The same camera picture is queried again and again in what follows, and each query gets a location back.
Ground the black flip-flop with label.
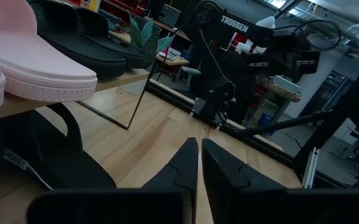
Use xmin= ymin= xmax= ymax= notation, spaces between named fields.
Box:
xmin=0 ymin=102 xmax=118 ymax=192

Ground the black looped gripper cable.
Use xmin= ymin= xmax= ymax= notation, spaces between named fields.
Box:
xmin=292 ymin=19 xmax=343 ymax=52

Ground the green artificial plant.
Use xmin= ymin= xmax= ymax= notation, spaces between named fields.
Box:
xmin=128 ymin=11 xmax=176 ymax=70

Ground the black chunky rubber slide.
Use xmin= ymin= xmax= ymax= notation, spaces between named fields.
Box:
xmin=75 ymin=7 xmax=146 ymax=70
xmin=29 ymin=0 xmax=128 ymax=80

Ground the white cup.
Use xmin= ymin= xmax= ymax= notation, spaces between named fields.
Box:
xmin=119 ymin=77 xmax=151 ymax=96

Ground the light grey stool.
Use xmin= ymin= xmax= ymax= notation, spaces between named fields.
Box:
xmin=178 ymin=65 xmax=202 ymax=91

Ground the blue bin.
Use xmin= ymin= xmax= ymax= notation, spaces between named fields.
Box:
xmin=257 ymin=112 xmax=274 ymax=129

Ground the wooden shelf with black frame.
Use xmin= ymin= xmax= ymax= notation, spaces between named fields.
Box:
xmin=0 ymin=46 xmax=169 ymax=131

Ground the white plastic bracket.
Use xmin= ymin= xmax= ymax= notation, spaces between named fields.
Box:
xmin=301 ymin=146 xmax=320 ymax=190

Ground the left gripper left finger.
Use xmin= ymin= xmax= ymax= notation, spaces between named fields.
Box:
xmin=141 ymin=136 xmax=199 ymax=224

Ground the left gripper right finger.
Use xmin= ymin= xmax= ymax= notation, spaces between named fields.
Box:
xmin=201 ymin=138 xmax=286 ymax=224

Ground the wooden workbench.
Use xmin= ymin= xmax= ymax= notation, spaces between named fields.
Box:
xmin=155 ymin=52 xmax=190 ymax=68

